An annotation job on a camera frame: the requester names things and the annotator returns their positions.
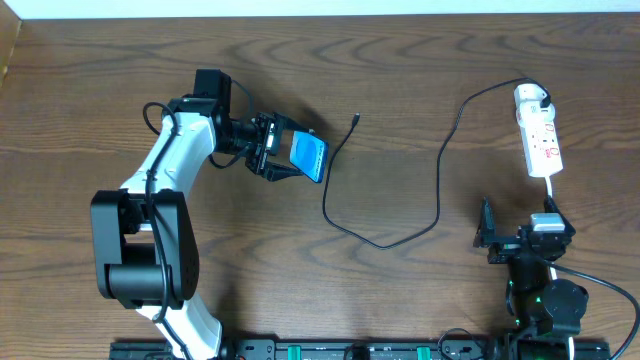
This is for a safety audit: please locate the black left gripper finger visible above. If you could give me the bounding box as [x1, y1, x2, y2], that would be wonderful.
[261, 162, 303, 182]
[273, 113, 315, 134]

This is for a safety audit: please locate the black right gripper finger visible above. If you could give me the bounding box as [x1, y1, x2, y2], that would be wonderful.
[543, 195, 575, 235]
[474, 197, 496, 247]

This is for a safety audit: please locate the blue Galaxy smartphone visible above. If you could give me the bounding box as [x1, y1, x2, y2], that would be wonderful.
[289, 131, 329, 183]

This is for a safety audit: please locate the black USB charging cable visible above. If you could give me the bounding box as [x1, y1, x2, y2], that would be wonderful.
[321, 76, 553, 251]

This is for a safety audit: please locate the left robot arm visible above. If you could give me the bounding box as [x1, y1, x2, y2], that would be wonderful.
[90, 69, 329, 359]

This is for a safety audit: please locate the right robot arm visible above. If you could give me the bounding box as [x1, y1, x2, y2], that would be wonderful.
[473, 197, 589, 359]

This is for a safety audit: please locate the white power strip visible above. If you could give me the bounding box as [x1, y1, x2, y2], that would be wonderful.
[516, 105, 563, 178]

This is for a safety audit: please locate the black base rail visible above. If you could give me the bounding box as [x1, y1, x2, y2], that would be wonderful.
[107, 338, 610, 360]

